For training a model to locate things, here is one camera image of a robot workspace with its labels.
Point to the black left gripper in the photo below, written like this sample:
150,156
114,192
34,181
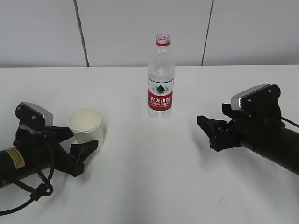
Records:
41,149

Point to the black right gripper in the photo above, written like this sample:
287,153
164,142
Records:
244,127

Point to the white paper cup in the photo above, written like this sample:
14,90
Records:
87,124

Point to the Nongfu Spring water bottle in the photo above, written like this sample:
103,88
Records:
161,75

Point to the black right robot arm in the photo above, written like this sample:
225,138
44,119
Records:
280,147

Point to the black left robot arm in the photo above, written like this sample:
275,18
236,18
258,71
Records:
11,163

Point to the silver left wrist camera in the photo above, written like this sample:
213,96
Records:
34,116

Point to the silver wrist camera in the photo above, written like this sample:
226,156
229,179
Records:
34,116
257,98

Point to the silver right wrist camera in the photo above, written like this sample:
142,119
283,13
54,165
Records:
257,98

